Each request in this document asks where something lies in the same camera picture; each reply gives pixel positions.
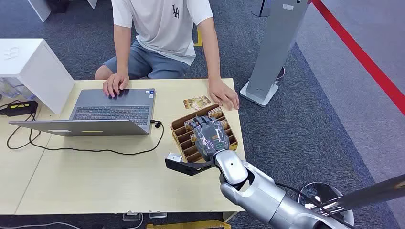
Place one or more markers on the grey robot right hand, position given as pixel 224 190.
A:
pixel 211 139

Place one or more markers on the person's left hand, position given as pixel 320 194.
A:
pixel 223 93

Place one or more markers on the person's right hand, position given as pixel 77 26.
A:
pixel 116 82

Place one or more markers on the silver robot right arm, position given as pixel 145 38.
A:
pixel 262 199

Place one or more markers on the person's right forearm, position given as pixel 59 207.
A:
pixel 121 50

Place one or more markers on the person's left forearm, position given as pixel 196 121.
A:
pixel 210 50

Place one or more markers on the patterned card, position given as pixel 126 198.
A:
pixel 192 138
pixel 205 100
pixel 215 112
pixel 191 103
pixel 225 124
pixel 188 126

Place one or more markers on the wooden card organizer tray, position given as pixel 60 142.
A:
pixel 185 140

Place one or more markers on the person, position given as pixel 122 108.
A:
pixel 164 28

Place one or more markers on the grey laptop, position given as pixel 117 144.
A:
pixel 110 110

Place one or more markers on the yellow floor tape strip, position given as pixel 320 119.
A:
pixel 198 37

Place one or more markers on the grey kiosk stand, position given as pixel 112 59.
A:
pixel 275 47

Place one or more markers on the white cabinet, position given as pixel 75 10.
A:
pixel 34 69

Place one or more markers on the yellow floor tape rectangle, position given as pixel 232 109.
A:
pixel 189 225

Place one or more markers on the round pole base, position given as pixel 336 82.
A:
pixel 261 9

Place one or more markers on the black power adapter yellow label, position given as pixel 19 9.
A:
pixel 20 108

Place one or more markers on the clear plastic bottles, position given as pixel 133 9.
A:
pixel 14 88

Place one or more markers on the white furniture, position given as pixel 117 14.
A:
pixel 44 8

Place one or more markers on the red floor tape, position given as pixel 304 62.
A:
pixel 364 58

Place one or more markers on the silver round base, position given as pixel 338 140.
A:
pixel 343 208

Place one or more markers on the dark metal pole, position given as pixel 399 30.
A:
pixel 373 192

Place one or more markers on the black camera bracket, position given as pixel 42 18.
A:
pixel 188 168

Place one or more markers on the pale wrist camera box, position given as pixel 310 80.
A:
pixel 174 157

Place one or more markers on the clear table bracket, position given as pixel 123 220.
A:
pixel 157 215
pixel 132 216

